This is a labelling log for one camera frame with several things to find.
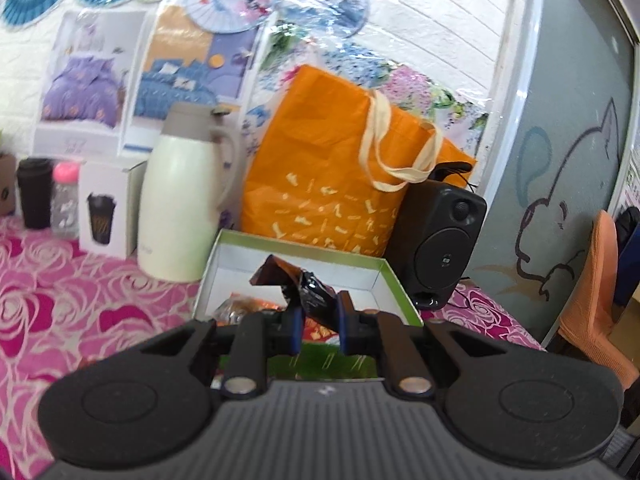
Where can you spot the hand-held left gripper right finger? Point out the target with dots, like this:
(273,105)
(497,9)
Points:
(344,325)

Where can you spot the orange tote bag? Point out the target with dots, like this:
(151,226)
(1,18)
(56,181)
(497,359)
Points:
(320,160)

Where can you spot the white box with cup print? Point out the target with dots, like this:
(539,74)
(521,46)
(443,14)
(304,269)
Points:
(102,210)

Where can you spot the blue bedding poster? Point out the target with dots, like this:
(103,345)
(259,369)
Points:
(185,75)

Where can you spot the black travel cup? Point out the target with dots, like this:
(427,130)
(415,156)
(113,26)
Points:
(34,195)

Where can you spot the glass partition with cat drawing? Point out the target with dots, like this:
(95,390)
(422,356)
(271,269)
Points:
(565,110)

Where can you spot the orange chair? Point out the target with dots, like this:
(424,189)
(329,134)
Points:
(595,300)

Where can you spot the green cardboard box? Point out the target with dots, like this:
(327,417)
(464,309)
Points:
(300,262)

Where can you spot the clear bottle with pink cap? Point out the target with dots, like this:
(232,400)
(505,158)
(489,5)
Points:
(65,205)

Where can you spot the pink rose tablecloth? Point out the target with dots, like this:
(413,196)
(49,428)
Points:
(75,305)

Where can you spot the floral fabric in plastic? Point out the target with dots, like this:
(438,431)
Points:
(415,90)

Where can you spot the black speaker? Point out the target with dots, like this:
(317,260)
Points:
(440,255)

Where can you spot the black snack packet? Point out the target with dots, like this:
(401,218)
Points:
(315,295)

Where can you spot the blue landscape round fan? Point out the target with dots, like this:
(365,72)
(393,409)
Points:
(325,7)

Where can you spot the purple bedding poster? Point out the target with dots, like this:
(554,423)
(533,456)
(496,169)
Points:
(85,85)

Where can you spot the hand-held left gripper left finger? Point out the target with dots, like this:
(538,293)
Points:
(296,328)

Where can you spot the orange snack packet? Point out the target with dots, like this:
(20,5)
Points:
(250,306)

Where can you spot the cream thermos jug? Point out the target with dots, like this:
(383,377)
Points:
(180,200)

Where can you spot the brown cardboard box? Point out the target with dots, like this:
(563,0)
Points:
(7,185)

